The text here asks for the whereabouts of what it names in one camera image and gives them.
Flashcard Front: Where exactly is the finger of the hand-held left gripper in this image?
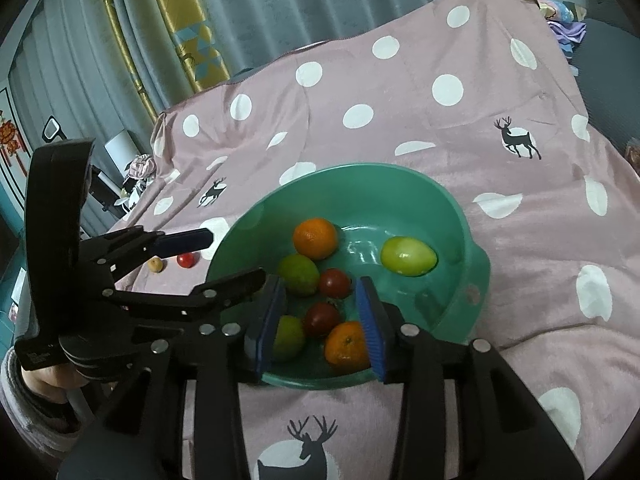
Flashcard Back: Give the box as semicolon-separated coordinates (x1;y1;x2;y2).
80;227;214;286
102;267;267;328

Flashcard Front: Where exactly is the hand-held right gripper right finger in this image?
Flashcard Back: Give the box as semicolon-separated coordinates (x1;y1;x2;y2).
355;275;585;480

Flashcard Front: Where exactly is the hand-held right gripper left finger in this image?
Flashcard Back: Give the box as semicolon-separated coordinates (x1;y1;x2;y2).
60;274;289;480

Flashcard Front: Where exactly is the green oval fruit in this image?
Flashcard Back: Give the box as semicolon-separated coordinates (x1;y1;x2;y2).
277;254;321;296
380;236;438;277
272;315;307;363

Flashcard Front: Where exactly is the orange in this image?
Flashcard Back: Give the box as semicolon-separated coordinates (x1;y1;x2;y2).
324;321;372;372
293;217;339;261

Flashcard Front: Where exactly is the dark red tomato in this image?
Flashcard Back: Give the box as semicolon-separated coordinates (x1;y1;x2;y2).
303;302;344;339

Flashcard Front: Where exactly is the red tomato with stem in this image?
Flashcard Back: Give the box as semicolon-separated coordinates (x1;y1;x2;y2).
318;268;352;299

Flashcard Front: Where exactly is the green plastic bowl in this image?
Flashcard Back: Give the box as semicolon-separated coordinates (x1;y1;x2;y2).
204;162;491;391

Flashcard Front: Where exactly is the person's left hand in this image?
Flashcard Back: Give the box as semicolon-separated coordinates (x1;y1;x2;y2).
22;364;88;406

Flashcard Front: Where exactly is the pile of clothes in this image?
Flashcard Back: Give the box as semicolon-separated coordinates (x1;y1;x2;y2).
117;155;161;211

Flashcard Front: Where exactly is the pink polka dot blanket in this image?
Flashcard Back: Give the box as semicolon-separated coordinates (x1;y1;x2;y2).
107;0;640;480

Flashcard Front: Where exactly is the gold patterned curtain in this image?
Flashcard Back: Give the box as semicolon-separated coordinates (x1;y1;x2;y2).
95;0;231;111

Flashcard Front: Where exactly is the purple cloth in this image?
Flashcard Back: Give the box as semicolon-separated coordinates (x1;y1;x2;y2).
547;20;587;53

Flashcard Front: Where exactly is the pastel patterned cloth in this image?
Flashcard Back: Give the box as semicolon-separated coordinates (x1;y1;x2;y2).
530;0;588;23

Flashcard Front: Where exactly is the red knot wall decoration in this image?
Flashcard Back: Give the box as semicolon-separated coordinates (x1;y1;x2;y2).
0;110;28;176

